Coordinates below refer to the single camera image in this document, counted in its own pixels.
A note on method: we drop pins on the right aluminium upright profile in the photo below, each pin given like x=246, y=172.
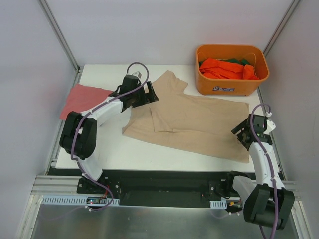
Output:
x=282, y=24

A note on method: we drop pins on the aluminium upright profile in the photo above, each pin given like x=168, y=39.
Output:
x=59, y=34
x=282, y=24

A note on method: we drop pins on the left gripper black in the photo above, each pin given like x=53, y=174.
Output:
x=149, y=92

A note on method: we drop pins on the left white cable duct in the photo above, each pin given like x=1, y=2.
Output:
x=79, y=201

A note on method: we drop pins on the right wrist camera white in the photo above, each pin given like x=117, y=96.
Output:
x=270, y=124

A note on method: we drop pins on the folded pink t shirt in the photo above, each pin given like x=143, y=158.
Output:
x=82, y=98

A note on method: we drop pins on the orange t shirt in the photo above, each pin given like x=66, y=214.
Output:
x=220, y=69

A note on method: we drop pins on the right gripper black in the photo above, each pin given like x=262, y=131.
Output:
x=241, y=132

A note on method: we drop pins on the left aluminium upright profile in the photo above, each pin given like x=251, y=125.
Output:
x=59, y=34

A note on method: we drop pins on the orange plastic basket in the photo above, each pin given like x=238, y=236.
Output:
x=253, y=54

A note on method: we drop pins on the aluminium frame rail front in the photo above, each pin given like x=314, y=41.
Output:
x=55, y=185

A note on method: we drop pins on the beige t shirt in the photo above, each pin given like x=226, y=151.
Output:
x=196, y=124

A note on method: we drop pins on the right white cable duct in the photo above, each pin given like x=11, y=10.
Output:
x=218, y=205

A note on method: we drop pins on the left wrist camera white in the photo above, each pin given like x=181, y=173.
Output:
x=136, y=74

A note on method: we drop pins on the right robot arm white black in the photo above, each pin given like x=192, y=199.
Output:
x=266, y=202

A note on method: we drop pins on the white cable duct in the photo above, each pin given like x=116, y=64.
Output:
x=218, y=205
x=79, y=201

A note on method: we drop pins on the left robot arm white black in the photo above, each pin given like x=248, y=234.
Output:
x=79, y=135

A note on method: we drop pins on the green t shirt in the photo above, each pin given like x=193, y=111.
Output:
x=242, y=61

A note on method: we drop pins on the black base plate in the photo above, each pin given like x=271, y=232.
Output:
x=178, y=189

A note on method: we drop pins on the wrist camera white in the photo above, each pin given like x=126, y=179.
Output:
x=270, y=124
x=136, y=74

